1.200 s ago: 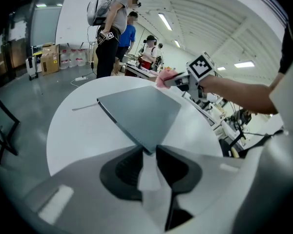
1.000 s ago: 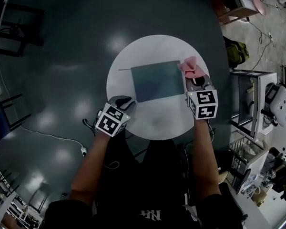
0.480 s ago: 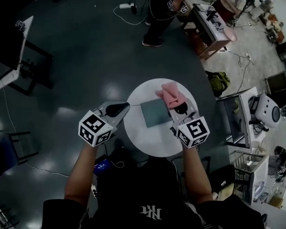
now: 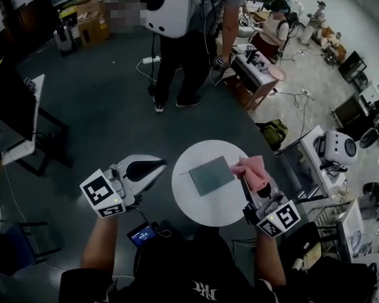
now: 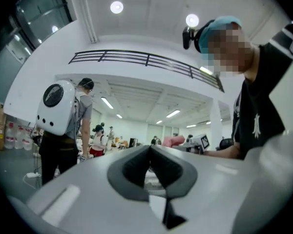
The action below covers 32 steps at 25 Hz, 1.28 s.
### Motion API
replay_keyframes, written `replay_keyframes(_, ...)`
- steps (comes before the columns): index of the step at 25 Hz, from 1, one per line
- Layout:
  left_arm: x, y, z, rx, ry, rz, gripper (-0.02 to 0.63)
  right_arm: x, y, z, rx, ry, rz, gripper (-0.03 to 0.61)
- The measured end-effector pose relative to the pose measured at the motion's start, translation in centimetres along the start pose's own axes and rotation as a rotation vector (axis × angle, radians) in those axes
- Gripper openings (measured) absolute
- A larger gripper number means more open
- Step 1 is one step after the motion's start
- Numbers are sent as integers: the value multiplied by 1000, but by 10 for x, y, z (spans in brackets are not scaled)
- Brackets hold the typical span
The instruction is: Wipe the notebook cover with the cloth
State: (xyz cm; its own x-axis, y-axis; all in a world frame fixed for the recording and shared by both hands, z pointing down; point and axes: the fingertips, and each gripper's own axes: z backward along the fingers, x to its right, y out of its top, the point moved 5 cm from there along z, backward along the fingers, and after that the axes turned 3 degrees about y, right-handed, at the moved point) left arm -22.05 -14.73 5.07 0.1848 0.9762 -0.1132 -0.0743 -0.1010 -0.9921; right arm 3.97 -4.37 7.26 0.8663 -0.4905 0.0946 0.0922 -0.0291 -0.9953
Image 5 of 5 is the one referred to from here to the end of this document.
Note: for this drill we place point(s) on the black office chair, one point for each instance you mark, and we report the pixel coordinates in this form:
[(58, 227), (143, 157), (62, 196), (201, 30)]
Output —
[(224, 144)]

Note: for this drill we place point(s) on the black balcony railing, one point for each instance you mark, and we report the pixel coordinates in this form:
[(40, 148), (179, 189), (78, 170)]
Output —
[(146, 57)]

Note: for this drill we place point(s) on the white power strip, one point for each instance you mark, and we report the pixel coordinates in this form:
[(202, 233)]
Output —
[(33, 175)]

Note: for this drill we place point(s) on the teal cap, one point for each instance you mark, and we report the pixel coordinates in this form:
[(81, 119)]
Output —
[(219, 23)]

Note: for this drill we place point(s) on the person's head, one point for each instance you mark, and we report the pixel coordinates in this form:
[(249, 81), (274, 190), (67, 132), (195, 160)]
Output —
[(232, 55)]

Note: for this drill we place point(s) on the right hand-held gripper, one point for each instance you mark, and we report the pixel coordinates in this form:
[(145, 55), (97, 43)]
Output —
[(201, 142)]

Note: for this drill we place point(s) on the person's right forearm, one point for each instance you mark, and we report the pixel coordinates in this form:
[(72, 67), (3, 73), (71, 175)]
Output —
[(224, 152)]

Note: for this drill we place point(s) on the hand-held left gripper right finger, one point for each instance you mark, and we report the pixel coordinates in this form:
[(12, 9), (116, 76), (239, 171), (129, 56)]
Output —
[(217, 179)]

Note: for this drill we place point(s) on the ceiling tube light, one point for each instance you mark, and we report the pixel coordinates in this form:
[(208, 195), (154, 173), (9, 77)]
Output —
[(107, 103), (173, 113), (119, 116), (159, 122)]

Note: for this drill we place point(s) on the black head-mounted camera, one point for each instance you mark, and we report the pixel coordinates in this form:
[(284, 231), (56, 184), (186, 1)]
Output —
[(188, 39)]

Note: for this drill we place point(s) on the round ceiling lamp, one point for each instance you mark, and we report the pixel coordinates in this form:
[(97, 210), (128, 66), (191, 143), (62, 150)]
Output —
[(192, 20), (116, 7)]

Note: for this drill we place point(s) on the person's black t-shirt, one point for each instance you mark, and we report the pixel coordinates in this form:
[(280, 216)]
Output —
[(258, 106)]

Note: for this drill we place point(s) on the white hard-shell backpack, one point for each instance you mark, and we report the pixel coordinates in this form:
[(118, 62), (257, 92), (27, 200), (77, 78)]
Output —
[(55, 106)]

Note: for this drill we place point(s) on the clear water jug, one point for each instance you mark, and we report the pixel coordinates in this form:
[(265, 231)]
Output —
[(19, 138), (9, 136), (28, 140)]

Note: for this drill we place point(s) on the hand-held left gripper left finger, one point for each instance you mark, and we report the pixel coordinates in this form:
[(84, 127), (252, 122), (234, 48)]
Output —
[(88, 191)]

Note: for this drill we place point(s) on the pink cloth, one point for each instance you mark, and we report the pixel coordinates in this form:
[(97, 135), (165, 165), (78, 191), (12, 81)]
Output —
[(172, 140)]

